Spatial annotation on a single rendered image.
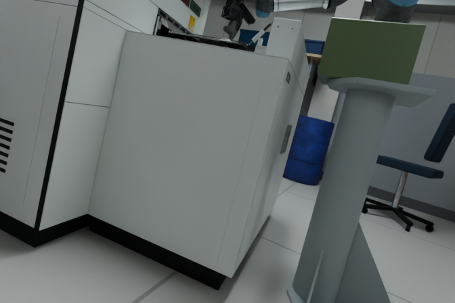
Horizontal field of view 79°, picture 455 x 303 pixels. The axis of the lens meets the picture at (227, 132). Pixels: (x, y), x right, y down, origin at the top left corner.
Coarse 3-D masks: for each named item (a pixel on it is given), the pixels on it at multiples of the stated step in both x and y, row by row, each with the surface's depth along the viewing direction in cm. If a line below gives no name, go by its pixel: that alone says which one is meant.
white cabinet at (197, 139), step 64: (128, 64) 104; (192, 64) 95; (256, 64) 88; (128, 128) 103; (192, 128) 95; (256, 128) 88; (128, 192) 103; (192, 192) 95; (256, 192) 91; (192, 256) 95
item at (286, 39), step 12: (276, 24) 92; (288, 24) 91; (300, 24) 90; (276, 36) 92; (288, 36) 91; (300, 36) 95; (276, 48) 92; (288, 48) 91; (300, 48) 103; (300, 60) 112; (300, 72) 123; (300, 84) 136
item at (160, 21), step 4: (160, 16) 119; (156, 20) 119; (160, 20) 120; (164, 20) 122; (156, 24) 119; (160, 24) 120; (164, 24) 123; (168, 24) 125; (156, 28) 119; (168, 28) 127; (172, 28) 129; (176, 28) 132; (156, 32) 119
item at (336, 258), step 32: (352, 96) 97; (384, 96) 92; (416, 96) 85; (352, 128) 95; (384, 128) 94; (352, 160) 94; (320, 192) 102; (352, 192) 94; (320, 224) 99; (352, 224) 96; (320, 256) 96; (352, 256) 99; (288, 288) 105; (320, 288) 98; (352, 288) 99; (384, 288) 95
